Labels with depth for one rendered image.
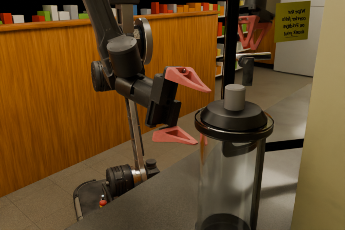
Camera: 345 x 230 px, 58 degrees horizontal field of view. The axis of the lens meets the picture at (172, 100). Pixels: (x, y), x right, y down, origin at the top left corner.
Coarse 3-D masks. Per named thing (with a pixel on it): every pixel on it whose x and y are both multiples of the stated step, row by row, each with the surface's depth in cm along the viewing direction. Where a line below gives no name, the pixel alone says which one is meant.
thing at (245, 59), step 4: (244, 60) 60; (248, 60) 60; (252, 60) 61; (244, 64) 60; (248, 64) 60; (252, 64) 60; (244, 68) 61; (248, 68) 61; (252, 68) 61; (244, 72) 61; (248, 72) 61; (252, 72) 61; (244, 76) 61; (248, 76) 62; (252, 76) 62; (244, 80) 62; (248, 80) 62; (252, 80) 62; (244, 84) 62; (248, 84) 62
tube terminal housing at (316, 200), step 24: (336, 0) 40; (336, 24) 41; (336, 48) 42; (336, 72) 42; (312, 96) 45; (336, 96) 43; (312, 120) 46; (336, 120) 44; (312, 144) 47; (336, 144) 45; (312, 168) 48; (336, 168) 46; (312, 192) 49; (336, 192) 47; (312, 216) 50; (336, 216) 47
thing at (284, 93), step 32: (256, 0) 59; (288, 0) 60; (320, 0) 62; (224, 32) 60; (256, 32) 61; (288, 32) 62; (256, 64) 63; (288, 64) 64; (256, 96) 65; (288, 96) 67; (288, 128) 70
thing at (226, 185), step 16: (208, 128) 40; (256, 128) 40; (208, 144) 42; (224, 144) 40; (240, 144) 40; (256, 144) 40; (208, 160) 42; (224, 160) 41; (240, 160) 40; (256, 160) 41; (208, 176) 43; (224, 176) 42; (240, 176) 41; (256, 176) 42; (208, 192) 44; (224, 192) 42; (240, 192) 42; (256, 192) 44; (208, 208) 45; (224, 208) 43; (240, 208) 43; (208, 224) 45; (224, 224) 44; (240, 224) 44
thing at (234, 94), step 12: (228, 96) 41; (240, 96) 41; (204, 108) 44; (216, 108) 42; (228, 108) 42; (240, 108) 42; (252, 108) 42; (204, 120) 42; (216, 120) 40; (228, 120) 40; (240, 120) 39; (252, 120) 40; (264, 120) 41
